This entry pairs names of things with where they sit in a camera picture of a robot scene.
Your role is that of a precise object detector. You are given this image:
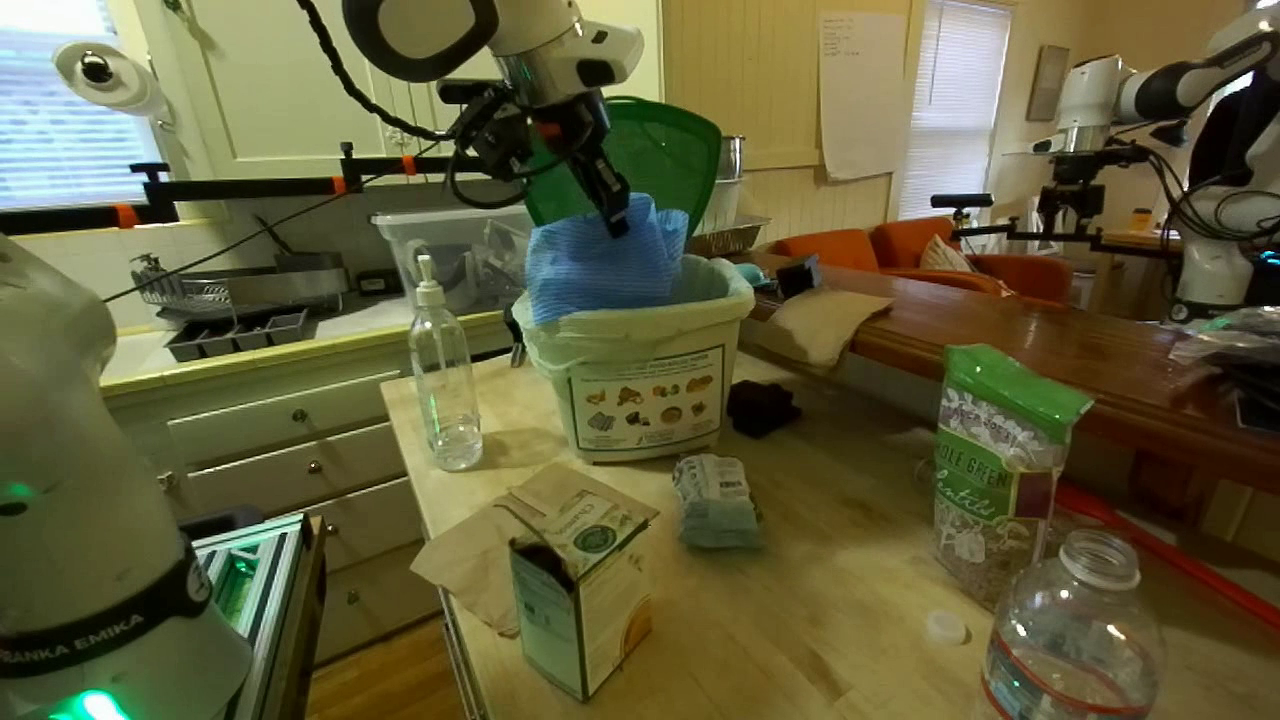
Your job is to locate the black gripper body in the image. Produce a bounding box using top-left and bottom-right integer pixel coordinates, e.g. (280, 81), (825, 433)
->
(498, 82), (620, 160)

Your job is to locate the green basket lid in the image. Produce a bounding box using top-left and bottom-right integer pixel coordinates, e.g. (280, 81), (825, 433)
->
(520, 93), (724, 269)

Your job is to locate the blue striped cloth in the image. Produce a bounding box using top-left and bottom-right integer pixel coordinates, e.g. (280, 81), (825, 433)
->
(520, 188), (696, 327)

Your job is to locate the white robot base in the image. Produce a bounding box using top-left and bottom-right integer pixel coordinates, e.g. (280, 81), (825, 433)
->
(0, 226), (259, 720)

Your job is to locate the white compost basket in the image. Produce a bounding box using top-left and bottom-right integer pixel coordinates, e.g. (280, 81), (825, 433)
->
(511, 255), (762, 469)

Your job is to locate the steel pot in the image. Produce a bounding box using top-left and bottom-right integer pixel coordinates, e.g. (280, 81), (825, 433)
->
(701, 130), (772, 260)

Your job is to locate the clear plastic container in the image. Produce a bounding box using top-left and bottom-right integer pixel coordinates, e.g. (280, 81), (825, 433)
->
(368, 197), (555, 319)

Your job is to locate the clear glass bottle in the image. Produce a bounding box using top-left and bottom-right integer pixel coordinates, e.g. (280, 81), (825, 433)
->
(403, 245), (487, 476)

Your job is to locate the beige cloth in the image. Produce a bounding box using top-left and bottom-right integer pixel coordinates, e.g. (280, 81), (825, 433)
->
(765, 283), (900, 380)

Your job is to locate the small black cloth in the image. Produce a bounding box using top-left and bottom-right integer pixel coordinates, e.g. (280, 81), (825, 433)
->
(724, 377), (808, 444)

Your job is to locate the orange sofa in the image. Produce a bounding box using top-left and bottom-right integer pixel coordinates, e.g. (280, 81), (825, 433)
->
(767, 210), (1080, 308)

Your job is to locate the black clamp bar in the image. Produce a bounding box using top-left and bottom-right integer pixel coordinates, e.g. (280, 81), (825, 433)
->
(0, 148), (530, 240)

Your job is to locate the blue wipes pack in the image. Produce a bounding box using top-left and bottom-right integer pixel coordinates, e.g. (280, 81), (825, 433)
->
(669, 448), (767, 556)

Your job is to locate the beige sofa pillow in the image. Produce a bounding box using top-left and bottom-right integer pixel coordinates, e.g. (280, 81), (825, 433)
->
(915, 231), (982, 279)

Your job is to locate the metal pan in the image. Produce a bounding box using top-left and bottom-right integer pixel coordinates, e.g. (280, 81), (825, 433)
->
(128, 246), (355, 322)

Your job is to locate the black compartment tray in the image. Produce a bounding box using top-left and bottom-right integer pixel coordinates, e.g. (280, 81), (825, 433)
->
(163, 303), (324, 369)

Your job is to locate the cream drawer cabinet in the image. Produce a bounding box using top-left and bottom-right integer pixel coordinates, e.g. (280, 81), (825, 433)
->
(87, 311), (520, 673)

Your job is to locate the white green printed carton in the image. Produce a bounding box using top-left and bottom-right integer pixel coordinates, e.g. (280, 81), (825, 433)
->
(506, 494), (662, 709)

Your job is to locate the paper towel roll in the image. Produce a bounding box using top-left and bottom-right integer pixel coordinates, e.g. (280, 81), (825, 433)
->
(54, 34), (180, 126)

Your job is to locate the green printed snack bag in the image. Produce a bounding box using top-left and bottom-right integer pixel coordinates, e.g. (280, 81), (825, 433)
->
(930, 341), (1102, 607)

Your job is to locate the brown wooden table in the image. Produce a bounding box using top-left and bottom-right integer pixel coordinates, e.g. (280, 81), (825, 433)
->
(743, 264), (1280, 492)

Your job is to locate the white bottle cap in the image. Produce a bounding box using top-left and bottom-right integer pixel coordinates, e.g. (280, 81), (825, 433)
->
(922, 603), (978, 651)

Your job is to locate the large clear plastic bottle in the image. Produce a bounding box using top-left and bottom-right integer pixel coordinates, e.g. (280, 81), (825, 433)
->
(982, 522), (1168, 720)

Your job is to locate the white wall paper sheet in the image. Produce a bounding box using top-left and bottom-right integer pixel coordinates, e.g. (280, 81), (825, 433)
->
(814, 6), (915, 185)

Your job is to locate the black camera stand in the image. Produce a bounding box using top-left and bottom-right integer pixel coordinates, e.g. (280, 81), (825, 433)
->
(930, 188), (1058, 260)

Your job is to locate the framed wall picture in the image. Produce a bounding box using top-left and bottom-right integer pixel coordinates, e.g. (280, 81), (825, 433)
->
(1021, 41), (1077, 126)

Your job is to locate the aluminium frame rail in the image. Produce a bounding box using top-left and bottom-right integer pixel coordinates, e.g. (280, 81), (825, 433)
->
(189, 507), (334, 720)

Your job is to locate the red hose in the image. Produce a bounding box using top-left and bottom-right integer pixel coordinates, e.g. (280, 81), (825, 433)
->
(1058, 482), (1280, 636)

